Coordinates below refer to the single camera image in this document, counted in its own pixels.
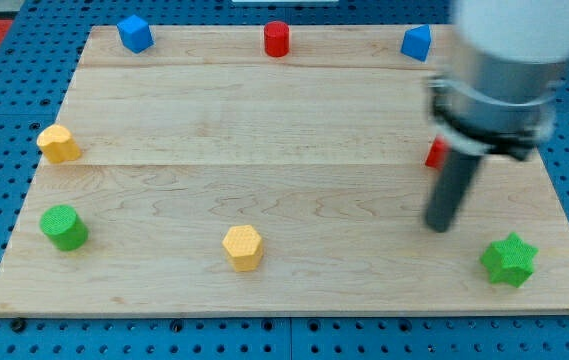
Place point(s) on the green star block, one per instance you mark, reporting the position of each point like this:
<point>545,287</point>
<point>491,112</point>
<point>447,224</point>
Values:
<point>509,261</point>

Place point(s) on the yellow hexagon block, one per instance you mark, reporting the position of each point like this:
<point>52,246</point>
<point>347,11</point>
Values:
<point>244,248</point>

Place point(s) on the red star block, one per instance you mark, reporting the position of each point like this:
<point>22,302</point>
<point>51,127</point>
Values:
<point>437,153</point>

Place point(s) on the red cylinder block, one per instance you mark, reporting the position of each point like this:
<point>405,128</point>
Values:
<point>276,38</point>

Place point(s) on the yellow heart block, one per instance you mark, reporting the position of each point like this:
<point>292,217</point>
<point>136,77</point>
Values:
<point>58,145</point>

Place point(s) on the light wooden board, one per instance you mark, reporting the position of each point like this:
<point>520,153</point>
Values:
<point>321,151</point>

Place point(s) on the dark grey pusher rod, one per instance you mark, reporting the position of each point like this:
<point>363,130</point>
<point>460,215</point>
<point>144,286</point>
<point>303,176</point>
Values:
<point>455,178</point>

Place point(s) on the blue cube block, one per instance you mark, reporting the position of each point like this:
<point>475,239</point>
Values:
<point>135,34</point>

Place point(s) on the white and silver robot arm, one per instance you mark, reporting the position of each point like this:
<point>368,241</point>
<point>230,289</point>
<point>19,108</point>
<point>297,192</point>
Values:
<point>495,94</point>

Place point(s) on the blue triangular prism block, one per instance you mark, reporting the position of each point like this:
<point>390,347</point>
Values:
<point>416,43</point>

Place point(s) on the green cylinder block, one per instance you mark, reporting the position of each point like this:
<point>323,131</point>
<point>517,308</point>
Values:
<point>62,225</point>

